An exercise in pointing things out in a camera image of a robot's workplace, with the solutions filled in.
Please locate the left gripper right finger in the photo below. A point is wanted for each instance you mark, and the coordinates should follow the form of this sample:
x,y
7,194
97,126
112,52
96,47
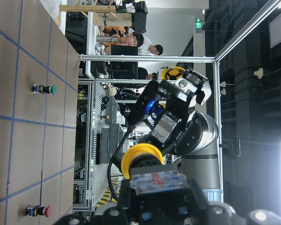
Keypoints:
x,y
198,200

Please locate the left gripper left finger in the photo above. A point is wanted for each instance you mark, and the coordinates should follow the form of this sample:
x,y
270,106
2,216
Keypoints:
x,y
127,201

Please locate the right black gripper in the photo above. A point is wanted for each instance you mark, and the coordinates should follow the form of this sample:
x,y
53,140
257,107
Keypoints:
x,y
174,110

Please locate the yellow push button switch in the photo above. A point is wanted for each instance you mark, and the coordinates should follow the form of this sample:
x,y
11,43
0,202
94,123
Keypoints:
x,y
159,193

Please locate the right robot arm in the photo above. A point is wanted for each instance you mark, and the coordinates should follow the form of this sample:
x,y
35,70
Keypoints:
x,y
200,155

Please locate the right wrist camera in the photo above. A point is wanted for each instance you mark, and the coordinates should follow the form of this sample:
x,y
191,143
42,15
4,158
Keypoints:
x,y
141,108

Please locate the red push button switch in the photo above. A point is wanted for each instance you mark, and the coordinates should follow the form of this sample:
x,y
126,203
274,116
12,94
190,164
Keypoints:
x,y
37,210

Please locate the green push button switch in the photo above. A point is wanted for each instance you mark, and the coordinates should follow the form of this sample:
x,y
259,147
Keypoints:
x,y
36,88

